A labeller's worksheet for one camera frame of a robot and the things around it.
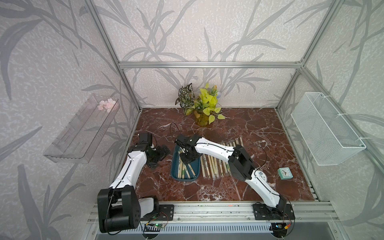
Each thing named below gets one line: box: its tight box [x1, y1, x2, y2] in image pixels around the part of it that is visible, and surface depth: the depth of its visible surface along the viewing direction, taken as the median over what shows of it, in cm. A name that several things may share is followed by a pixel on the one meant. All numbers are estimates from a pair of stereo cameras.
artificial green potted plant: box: [175, 83, 226, 127], surface depth 96 cm
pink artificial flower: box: [97, 98, 119, 113], surface depth 78 cm
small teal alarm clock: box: [278, 167, 293, 180], surface depth 86 cm
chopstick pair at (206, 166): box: [202, 153, 211, 179], surface depth 90 cm
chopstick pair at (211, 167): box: [208, 155, 216, 179], surface depth 90 cm
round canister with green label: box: [255, 170, 267, 184], surface depth 79 cm
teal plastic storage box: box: [170, 145, 201, 182], surface depth 88 cm
